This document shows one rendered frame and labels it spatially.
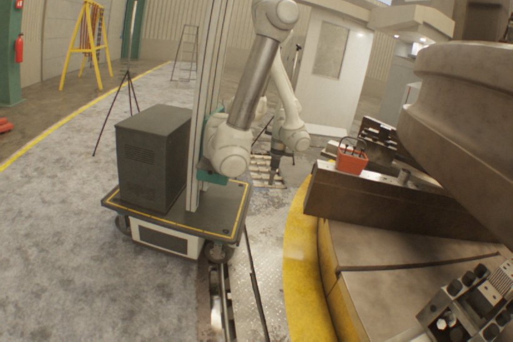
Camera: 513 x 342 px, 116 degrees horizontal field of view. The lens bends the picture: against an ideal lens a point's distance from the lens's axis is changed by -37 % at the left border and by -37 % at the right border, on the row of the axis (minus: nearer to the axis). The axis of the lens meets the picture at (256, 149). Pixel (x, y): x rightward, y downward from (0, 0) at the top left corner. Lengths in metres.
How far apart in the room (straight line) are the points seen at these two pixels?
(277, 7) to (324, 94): 3.95
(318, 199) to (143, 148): 1.15
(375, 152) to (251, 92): 2.00
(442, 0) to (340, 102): 2.73
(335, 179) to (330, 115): 3.35
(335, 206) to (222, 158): 1.04
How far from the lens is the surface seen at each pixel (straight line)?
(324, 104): 4.84
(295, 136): 1.09
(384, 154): 2.76
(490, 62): 1.61
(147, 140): 1.38
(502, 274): 1.25
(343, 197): 1.76
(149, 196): 1.56
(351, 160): 1.65
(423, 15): 4.21
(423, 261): 1.94
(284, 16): 0.92
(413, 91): 5.87
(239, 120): 0.98
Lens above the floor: 1.33
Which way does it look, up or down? 22 degrees down
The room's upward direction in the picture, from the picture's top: 11 degrees clockwise
